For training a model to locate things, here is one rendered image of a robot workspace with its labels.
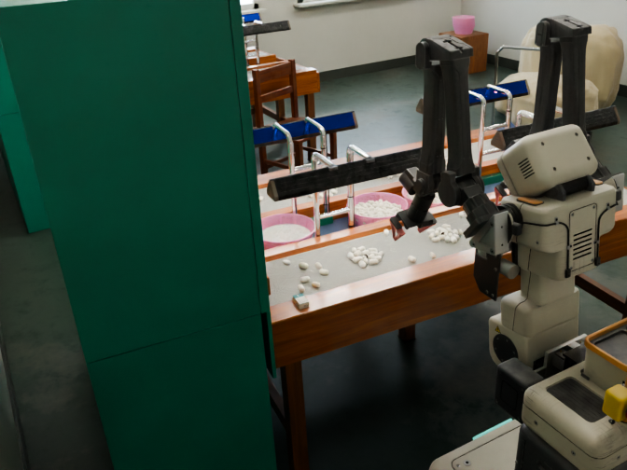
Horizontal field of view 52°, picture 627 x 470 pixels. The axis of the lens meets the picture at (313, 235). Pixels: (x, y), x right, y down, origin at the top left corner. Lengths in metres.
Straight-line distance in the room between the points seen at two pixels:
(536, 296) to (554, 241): 0.23
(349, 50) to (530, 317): 6.55
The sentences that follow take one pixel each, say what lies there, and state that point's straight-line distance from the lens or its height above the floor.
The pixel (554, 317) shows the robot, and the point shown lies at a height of 0.85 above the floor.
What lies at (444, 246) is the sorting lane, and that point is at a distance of 2.56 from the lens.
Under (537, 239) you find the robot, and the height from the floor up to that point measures 1.15.
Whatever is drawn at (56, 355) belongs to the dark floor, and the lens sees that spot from 3.53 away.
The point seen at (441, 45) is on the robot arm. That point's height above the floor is 1.62.
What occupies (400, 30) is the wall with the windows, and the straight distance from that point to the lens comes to 8.60.
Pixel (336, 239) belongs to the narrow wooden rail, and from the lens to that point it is 2.56.
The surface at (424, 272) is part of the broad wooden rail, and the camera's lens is 2.33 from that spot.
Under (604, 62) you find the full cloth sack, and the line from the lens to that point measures 6.65.
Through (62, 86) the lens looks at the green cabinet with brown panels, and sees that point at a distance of 1.63.
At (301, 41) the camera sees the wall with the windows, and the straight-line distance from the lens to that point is 7.86.
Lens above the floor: 1.96
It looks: 27 degrees down
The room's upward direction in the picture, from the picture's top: 3 degrees counter-clockwise
